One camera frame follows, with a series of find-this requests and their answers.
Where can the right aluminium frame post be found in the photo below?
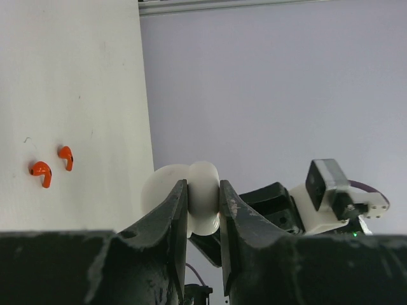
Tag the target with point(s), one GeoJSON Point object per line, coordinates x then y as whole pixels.
{"type": "Point", "coordinates": [159, 8]}

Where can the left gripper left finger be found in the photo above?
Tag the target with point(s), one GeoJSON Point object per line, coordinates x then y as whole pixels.
{"type": "Point", "coordinates": [146, 262]}

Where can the red earbud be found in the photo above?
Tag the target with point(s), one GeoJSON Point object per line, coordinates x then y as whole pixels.
{"type": "Point", "coordinates": [41, 168]}
{"type": "Point", "coordinates": [66, 154]}

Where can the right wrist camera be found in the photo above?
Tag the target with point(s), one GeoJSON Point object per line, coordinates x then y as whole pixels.
{"type": "Point", "coordinates": [330, 203]}

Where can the white earbud charging case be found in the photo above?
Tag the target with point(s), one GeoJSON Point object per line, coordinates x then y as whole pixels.
{"type": "Point", "coordinates": [203, 194]}

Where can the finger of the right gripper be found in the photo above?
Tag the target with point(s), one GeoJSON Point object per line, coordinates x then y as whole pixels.
{"type": "Point", "coordinates": [273, 202]}

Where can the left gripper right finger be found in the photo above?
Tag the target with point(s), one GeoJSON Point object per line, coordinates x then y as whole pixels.
{"type": "Point", "coordinates": [259, 260]}

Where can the red earbud left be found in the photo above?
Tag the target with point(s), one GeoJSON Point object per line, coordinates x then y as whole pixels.
{"type": "Point", "coordinates": [41, 168]}

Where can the red earbud right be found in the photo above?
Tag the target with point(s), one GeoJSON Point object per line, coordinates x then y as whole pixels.
{"type": "Point", "coordinates": [66, 154]}

